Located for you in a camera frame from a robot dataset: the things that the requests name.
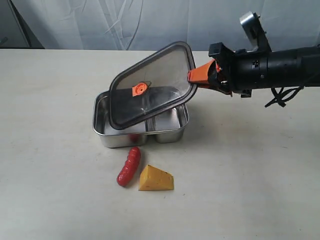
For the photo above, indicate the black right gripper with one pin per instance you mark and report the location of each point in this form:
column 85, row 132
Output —
column 237, row 72

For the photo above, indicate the dark transparent lunchbox lid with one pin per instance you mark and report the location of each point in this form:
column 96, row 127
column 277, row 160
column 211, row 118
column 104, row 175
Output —
column 152, row 86

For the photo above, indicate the red toy sausage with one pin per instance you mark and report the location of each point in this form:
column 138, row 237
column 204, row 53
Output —
column 130, row 167

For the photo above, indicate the yellow toy cheese wedge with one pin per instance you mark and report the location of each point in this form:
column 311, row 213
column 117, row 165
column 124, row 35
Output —
column 155, row 179

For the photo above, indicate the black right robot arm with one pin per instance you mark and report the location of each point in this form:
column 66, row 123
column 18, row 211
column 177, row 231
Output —
column 298, row 68

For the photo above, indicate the stainless steel lunch box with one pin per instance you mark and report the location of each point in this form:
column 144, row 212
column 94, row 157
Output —
column 167, row 127

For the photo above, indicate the grey backdrop curtain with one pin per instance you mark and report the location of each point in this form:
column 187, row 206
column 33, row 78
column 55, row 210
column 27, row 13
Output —
column 151, row 24

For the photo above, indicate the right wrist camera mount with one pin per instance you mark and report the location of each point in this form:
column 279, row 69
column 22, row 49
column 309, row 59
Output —
column 254, row 31

